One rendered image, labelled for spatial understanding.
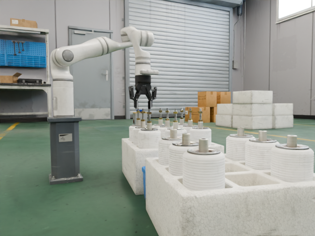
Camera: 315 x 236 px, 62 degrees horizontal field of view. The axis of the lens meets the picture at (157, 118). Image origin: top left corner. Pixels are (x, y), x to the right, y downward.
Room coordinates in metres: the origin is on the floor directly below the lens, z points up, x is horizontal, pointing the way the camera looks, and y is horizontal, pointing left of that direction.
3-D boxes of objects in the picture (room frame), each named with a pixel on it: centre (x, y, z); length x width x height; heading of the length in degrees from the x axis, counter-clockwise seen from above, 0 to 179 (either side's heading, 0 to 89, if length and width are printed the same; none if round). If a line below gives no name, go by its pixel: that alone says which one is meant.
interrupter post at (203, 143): (0.60, -0.11, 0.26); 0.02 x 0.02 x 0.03
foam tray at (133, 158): (1.27, -0.05, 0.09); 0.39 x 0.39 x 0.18; 15
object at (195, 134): (1.18, -0.19, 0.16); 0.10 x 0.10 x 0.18
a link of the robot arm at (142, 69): (1.22, 0.06, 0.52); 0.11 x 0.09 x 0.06; 31
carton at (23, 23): (5.40, 2.66, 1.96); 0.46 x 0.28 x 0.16; 110
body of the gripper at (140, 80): (1.23, 0.07, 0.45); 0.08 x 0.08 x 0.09
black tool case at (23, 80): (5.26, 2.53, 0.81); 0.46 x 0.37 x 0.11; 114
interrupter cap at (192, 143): (0.71, -0.08, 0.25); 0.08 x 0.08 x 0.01
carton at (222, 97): (5.37, -1.30, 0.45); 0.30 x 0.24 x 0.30; 22
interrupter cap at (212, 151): (0.60, -0.11, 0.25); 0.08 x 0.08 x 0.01
